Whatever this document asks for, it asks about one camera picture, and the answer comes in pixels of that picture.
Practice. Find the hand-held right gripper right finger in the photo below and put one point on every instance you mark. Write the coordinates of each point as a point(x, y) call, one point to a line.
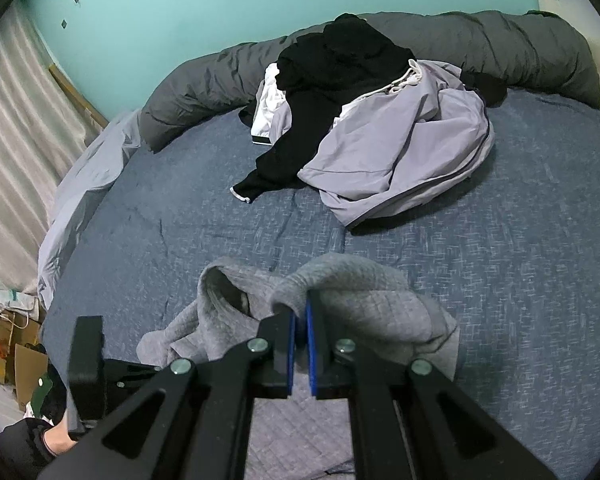
point(311, 355)

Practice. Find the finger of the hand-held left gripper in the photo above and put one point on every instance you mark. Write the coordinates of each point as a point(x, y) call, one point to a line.
point(140, 374)

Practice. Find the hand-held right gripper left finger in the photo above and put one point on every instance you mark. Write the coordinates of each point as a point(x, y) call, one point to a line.
point(291, 355)

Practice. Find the grey knitted sweater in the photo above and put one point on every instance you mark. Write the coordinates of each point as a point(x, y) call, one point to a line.
point(370, 300)

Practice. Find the brown cardboard box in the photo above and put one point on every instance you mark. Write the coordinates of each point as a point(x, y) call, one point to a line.
point(30, 372)

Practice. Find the cardboard boxes on floor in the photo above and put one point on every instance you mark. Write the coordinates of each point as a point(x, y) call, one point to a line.
point(5, 340)

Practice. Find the white plastic bag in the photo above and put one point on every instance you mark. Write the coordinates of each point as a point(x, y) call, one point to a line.
point(5, 302)

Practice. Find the light grey pillow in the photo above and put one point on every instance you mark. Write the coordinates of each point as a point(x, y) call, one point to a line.
point(80, 185)

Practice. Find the light purple jacket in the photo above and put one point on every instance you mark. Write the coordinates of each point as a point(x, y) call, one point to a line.
point(405, 150)

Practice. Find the beige striped curtain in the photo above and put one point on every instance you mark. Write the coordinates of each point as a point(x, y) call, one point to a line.
point(15, 150)

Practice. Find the white garment with black trim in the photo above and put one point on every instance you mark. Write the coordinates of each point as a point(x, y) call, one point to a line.
point(267, 105)

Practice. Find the dark grey duvet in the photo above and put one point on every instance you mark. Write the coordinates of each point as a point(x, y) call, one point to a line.
point(205, 85)

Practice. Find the wooden frame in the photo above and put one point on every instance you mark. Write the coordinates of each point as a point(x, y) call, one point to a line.
point(80, 97)

